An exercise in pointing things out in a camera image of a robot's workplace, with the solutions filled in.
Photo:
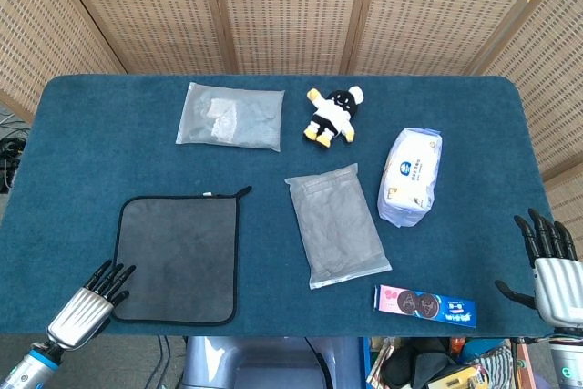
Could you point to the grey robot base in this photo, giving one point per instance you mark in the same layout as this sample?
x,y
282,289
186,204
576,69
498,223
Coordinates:
x,y
255,361

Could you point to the white tissue pack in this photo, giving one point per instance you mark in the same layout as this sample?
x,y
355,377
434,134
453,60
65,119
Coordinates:
x,y
410,179

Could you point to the striped black white fabric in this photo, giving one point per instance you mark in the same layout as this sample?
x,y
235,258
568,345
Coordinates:
x,y
494,364

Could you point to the frosted bag with white items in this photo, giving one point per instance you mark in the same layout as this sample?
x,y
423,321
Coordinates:
x,y
246,120

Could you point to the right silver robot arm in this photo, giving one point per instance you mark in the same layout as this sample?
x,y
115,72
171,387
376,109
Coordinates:
x,y
567,361

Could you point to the frosted bag with grey cloth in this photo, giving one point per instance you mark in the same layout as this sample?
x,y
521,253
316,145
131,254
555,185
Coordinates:
x,y
337,229

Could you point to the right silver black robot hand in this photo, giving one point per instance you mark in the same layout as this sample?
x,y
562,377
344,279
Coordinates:
x,y
558,289

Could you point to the grey cloth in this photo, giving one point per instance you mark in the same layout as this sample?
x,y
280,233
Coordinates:
x,y
182,257

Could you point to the black fabric bundle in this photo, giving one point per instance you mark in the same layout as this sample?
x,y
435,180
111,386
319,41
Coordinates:
x,y
419,364

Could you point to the teal felt table cover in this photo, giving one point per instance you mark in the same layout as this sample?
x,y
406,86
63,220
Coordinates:
x,y
114,134

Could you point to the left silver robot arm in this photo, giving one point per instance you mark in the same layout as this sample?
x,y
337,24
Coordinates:
x,y
27,368

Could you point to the black white plush toy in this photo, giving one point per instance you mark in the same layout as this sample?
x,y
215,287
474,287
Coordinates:
x,y
334,115

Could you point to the blue pink cookie box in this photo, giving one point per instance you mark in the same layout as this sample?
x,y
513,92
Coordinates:
x,y
423,304

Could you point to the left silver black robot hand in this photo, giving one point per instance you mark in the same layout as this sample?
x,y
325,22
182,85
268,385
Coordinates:
x,y
82,311

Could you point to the yellow black packet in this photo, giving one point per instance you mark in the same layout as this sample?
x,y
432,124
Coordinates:
x,y
460,382

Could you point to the woven wooden folding screen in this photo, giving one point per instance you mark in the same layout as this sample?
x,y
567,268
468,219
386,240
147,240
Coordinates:
x,y
291,6

